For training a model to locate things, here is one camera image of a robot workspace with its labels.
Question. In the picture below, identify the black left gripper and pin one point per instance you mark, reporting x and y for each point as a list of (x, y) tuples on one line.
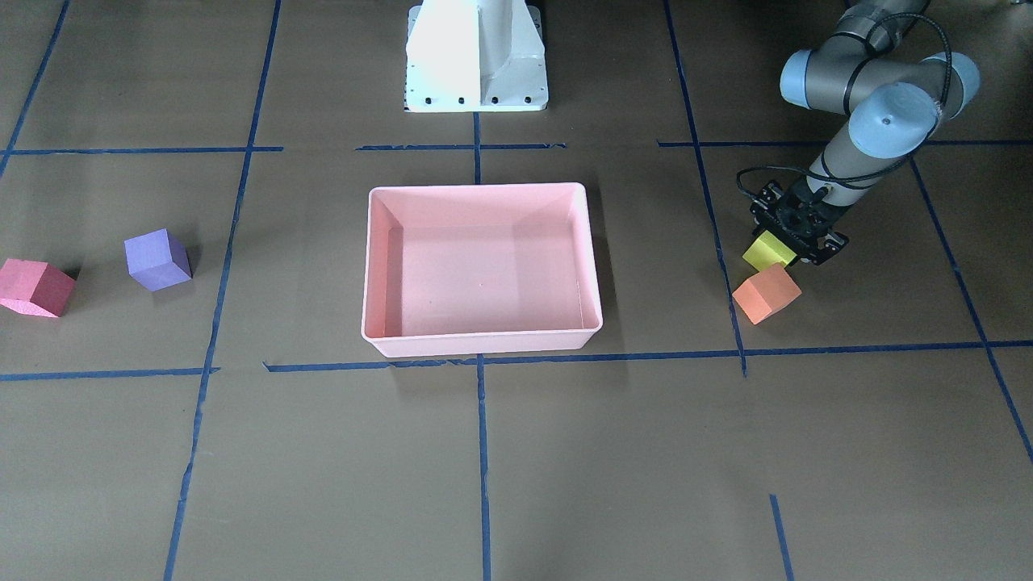
[(825, 246)]

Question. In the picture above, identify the yellow foam block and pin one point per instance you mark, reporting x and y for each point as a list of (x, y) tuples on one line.
[(767, 250)]

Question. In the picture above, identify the purple foam block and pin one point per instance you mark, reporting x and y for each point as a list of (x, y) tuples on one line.
[(157, 260)]

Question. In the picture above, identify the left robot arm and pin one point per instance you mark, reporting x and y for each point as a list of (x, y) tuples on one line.
[(891, 71)]

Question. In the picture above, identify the pink plastic bin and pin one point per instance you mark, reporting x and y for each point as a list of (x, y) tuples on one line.
[(467, 269)]

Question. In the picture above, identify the orange foam block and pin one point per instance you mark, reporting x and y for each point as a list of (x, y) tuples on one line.
[(766, 293)]

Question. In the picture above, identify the red foam block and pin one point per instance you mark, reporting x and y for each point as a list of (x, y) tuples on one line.
[(35, 288)]

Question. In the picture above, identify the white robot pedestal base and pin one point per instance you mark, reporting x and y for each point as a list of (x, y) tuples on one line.
[(475, 56)]

